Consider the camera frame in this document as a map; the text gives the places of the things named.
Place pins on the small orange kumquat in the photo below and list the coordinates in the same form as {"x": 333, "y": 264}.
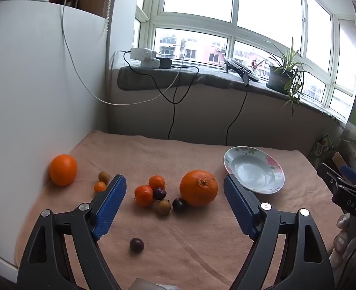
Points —
{"x": 100, "y": 187}

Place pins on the dark purple plum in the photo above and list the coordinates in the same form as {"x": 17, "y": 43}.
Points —
{"x": 136, "y": 245}
{"x": 179, "y": 204}
{"x": 159, "y": 193}

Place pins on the printed bag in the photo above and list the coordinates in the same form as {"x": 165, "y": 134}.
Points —
{"x": 322, "y": 146}

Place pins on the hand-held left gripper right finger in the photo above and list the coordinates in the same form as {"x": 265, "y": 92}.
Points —
{"x": 241, "y": 208}

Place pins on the white power strip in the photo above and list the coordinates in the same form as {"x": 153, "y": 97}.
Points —
{"x": 151, "y": 63}

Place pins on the large bumpy orange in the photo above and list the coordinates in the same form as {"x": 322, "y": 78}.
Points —
{"x": 199, "y": 188}

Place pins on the small brown fruit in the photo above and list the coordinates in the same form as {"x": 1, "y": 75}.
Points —
{"x": 163, "y": 207}

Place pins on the person's right hand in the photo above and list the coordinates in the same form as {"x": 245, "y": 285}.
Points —
{"x": 344, "y": 222}

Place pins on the smooth round orange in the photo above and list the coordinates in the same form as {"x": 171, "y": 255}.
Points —
{"x": 63, "y": 169}

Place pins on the grey windowsill cloth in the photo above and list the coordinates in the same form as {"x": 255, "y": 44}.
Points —
{"x": 202, "y": 77}

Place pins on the white floral plate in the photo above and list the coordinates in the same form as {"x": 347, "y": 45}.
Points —
{"x": 253, "y": 169}

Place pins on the black flat device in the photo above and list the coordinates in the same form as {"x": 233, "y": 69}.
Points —
{"x": 241, "y": 68}

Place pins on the white power adapter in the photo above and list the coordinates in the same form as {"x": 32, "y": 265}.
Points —
{"x": 141, "y": 53}

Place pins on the black power adapter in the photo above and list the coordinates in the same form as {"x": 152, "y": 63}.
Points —
{"x": 165, "y": 62}

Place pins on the potted spider plant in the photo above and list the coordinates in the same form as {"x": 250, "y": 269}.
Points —
{"x": 282, "y": 77}

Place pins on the white foam board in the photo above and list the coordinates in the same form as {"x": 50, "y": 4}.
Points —
{"x": 29, "y": 96}

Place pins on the cardboard box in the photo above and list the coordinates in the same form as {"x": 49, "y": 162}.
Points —
{"x": 338, "y": 160}

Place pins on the orange tangerine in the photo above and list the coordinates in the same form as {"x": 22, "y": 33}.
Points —
{"x": 157, "y": 181}
{"x": 143, "y": 196}

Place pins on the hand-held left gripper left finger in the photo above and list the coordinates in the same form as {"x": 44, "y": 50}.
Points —
{"x": 111, "y": 205}

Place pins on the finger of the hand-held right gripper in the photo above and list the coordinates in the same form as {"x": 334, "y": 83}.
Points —
{"x": 350, "y": 172}
{"x": 329, "y": 174}

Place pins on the white framed window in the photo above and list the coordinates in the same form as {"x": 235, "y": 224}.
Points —
{"x": 196, "y": 21}

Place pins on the small green-brown fruit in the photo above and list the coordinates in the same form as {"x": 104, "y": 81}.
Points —
{"x": 104, "y": 176}

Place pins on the pink towel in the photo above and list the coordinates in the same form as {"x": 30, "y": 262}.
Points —
{"x": 181, "y": 247}

